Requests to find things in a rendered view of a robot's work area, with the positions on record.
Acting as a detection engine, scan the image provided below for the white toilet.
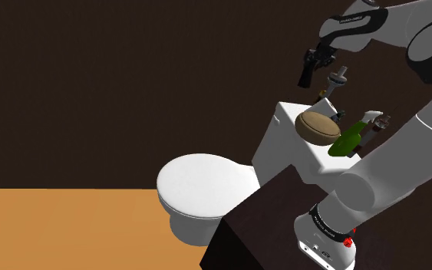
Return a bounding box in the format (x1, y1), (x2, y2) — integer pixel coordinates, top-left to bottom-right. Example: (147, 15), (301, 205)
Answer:
(156, 100), (363, 248)

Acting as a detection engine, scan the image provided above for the dark brown bottle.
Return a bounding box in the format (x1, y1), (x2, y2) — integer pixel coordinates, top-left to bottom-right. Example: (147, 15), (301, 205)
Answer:
(351, 114), (392, 154)

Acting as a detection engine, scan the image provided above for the tan round bowl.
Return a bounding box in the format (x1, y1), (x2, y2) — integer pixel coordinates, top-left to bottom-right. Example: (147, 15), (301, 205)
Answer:
(294, 110), (342, 147)

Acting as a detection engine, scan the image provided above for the green spray bottle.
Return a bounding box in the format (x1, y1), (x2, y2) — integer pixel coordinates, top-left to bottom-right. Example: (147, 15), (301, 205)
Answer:
(327, 110), (384, 158)

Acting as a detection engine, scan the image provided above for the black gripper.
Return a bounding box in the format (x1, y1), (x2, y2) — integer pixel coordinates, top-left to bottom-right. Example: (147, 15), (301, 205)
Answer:
(298, 41), (338, 90)

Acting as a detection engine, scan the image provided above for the white box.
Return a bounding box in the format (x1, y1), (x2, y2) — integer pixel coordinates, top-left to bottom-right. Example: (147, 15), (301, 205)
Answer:
(310, 97), (339, 121)

